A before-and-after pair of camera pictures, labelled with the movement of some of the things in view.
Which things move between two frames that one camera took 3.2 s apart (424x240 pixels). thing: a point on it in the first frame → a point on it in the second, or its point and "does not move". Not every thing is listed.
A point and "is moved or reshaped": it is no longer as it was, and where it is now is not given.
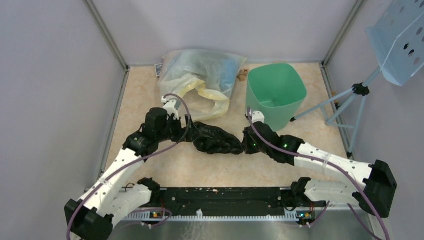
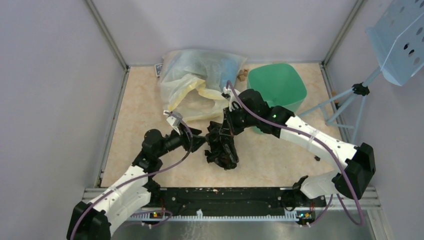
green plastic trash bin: x=278 y=91 does not move
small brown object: x=242 y=74 does not move
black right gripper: x=247 y=148 → x=229 y=115
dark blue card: x=158 y=68 does not move
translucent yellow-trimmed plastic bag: x=201 y=80 does not move
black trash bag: x=215 y=140 is moved or reshaped
